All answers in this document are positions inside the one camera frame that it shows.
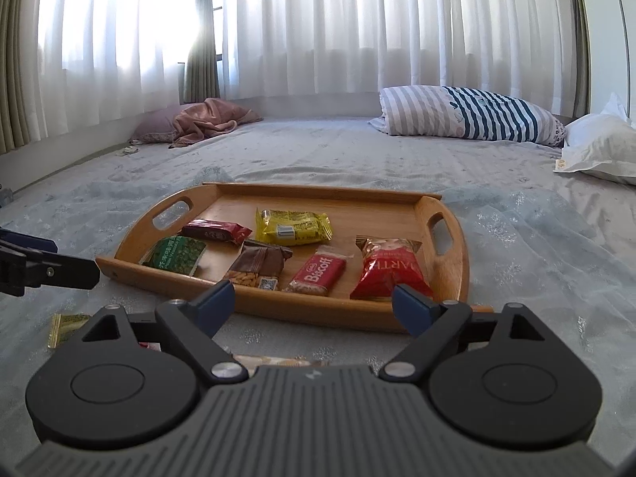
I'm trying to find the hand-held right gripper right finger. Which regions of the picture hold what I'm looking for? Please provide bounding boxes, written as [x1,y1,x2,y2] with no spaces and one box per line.
[380,283,547,386]

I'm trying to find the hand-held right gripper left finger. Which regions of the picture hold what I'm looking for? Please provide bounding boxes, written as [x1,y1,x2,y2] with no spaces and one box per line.
[82,279,248,386]

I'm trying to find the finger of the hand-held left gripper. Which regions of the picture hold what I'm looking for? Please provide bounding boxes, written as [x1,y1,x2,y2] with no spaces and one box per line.
[0,227,58,254]
[0,246,101,296]

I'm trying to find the red nut packet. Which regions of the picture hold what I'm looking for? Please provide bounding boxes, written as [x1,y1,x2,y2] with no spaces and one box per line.
[349,237,434,301]

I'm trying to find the brown almond packet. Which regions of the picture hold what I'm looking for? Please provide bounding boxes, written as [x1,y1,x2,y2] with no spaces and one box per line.
[223,239,294,291]

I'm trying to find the gold foil snack packet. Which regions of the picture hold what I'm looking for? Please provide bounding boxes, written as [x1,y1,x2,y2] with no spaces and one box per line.
[47,313,93,349]

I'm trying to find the green pea snack packet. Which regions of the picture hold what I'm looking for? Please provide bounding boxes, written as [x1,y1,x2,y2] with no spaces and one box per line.
[139,236,208,276]

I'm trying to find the dark red wafer packet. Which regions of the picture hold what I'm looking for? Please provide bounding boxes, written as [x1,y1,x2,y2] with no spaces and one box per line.
[181,219,253,245]

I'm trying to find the clear packet with white pastry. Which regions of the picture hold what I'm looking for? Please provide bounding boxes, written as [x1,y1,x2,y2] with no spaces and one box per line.
[219,345,329,371]

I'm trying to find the wooden tray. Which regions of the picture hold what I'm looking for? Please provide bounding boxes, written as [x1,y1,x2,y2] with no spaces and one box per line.
[95,182,470,333]

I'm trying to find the red biscuit packet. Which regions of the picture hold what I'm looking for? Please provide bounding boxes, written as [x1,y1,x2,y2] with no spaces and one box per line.
[282,246,355,296]

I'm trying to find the yellow snack packet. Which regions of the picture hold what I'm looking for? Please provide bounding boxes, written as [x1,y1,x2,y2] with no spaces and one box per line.
[255,207,333,246]

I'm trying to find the bed with grey sheet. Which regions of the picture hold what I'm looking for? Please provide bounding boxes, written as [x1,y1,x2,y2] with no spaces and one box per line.
[0,116,636,477]

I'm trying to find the mauve pillow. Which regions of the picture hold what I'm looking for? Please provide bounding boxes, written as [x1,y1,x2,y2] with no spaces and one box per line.
[130,104,187,144]

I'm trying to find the grey-green curtain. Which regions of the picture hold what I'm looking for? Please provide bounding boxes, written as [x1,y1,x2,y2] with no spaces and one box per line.
[0,0,48,155]
[566,0,592,115]
[179,0,222,103]

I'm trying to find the pink crumpled cloth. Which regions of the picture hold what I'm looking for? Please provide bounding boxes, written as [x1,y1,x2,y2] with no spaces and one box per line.
[169,98,264,149]

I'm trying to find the striped pillow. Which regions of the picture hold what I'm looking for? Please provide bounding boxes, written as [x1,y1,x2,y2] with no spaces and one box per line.
[368,85,567,147]

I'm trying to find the white sheer curtain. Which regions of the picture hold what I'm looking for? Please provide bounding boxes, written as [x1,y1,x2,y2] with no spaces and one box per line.
[213,0,577,110]
[37,0,197,125]

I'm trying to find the white pillow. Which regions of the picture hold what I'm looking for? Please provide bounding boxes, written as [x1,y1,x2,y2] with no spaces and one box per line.
[553,93,636,186]

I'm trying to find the white wardrobe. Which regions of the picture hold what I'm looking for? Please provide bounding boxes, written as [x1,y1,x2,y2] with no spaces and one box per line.
[579,0,636,120]

